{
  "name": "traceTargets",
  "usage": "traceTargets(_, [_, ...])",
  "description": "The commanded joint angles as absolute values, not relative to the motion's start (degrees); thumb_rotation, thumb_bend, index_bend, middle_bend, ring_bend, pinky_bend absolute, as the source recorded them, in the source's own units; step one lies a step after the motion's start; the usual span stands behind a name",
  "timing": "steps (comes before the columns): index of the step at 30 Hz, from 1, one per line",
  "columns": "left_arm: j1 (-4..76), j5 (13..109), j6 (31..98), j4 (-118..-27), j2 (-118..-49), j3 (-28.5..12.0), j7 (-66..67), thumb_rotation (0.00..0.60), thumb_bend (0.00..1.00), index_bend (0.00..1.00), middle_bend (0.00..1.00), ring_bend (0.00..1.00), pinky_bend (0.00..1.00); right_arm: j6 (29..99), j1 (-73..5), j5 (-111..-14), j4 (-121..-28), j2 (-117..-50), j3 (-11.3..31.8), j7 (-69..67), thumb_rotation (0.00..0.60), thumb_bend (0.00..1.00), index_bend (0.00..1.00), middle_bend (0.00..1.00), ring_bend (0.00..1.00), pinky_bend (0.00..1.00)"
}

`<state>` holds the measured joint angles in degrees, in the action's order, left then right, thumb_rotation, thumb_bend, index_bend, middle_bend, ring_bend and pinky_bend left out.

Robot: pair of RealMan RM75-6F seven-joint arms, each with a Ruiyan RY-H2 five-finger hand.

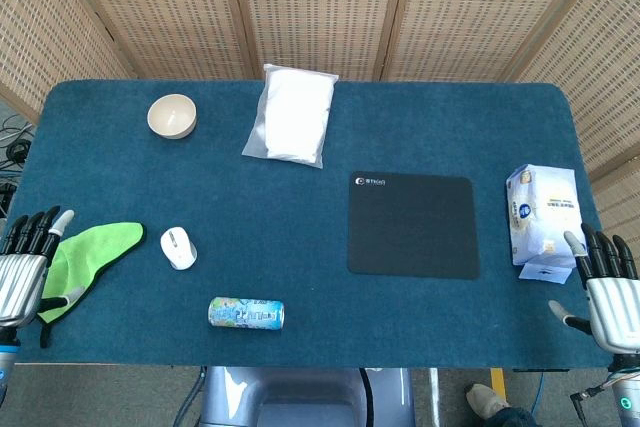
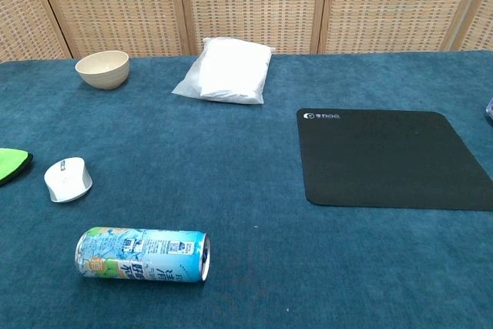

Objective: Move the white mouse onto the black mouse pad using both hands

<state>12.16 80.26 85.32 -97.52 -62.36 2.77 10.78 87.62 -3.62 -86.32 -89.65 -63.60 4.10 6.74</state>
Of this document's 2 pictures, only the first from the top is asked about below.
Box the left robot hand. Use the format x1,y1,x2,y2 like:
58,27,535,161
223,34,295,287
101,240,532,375
0,205,86,331

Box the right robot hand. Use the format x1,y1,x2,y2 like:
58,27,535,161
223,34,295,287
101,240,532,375
548,222,640,356

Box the white computer mouse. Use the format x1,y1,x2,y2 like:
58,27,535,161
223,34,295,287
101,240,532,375
159,227,198,271

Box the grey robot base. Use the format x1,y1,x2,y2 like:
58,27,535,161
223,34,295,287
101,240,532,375
199,365,416,427

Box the black mouse pad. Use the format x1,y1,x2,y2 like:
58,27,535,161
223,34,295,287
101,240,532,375
346,171,481,281

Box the white tissue pack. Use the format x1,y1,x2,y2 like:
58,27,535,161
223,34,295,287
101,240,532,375
505,163,587,267

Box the dark trouser leg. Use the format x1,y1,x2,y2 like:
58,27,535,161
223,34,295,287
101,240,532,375
487,405,539,427

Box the beige shoe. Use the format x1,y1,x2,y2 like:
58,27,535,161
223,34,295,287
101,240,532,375
465,382,511,421

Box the white table leg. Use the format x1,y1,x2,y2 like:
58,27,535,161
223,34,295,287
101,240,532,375
428,368,442,427

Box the beige bowl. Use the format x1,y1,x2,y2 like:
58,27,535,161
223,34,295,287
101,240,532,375
146,93,198,142

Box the light blue drink can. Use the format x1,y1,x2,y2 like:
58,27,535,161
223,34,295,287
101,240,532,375
207,296,286,332

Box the woven bamboo screen panel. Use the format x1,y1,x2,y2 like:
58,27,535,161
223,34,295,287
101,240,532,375
507,0,640,278
54,0,259,81
382,0,619,82
0,0,137,123
228,0,414,82

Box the teal table cover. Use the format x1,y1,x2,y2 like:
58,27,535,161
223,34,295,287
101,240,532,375
0,78,626,368

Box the clear bag of white powder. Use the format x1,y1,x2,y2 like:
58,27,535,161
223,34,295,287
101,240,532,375
241,63,340,171

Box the green cloth with black strap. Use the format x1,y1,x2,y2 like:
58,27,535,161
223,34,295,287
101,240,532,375
37,221,147,350

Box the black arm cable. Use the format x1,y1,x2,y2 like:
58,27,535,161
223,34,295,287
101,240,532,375
573,381,615,427

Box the blue cable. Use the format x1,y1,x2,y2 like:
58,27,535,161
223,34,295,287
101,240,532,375
532,370,550,421

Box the black floor cables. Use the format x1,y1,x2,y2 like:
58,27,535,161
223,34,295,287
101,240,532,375
0,114,34,218

